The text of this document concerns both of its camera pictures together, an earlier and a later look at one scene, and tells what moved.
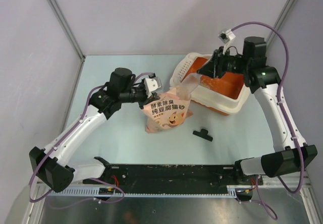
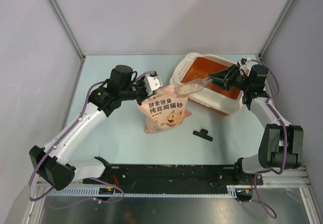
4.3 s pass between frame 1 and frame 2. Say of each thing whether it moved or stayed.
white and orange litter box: stayed
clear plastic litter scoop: moved
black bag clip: stayed
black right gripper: moved
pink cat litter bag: moved
